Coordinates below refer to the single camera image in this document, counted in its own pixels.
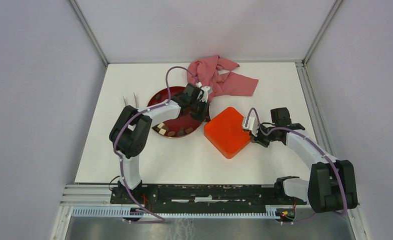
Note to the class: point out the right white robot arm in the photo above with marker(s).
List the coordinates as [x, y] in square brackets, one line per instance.
[331, 186]

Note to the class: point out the round dark red plate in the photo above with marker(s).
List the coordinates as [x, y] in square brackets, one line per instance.
[173, 128]

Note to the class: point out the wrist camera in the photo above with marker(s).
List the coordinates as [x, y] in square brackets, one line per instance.
[250, 124]
[204, 93]

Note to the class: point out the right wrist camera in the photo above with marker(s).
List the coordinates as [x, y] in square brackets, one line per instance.
[250, 124]

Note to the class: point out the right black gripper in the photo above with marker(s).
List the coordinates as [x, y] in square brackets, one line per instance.
[258, 139]

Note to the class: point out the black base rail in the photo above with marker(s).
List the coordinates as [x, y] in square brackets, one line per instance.
[204, 199]

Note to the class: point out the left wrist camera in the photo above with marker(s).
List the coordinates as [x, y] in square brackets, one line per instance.
[204, 93]

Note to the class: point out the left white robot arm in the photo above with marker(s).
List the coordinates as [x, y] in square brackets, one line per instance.
[131, 130]

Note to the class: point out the orange box lid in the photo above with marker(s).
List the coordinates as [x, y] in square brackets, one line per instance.
[226, 126]

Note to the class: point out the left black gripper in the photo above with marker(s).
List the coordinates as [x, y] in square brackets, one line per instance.
[205, 116]

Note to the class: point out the pink cloth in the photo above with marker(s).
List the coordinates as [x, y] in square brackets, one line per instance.
[217, 72]

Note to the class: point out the orange chocolate box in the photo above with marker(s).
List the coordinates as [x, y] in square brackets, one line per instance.
[230, 148]

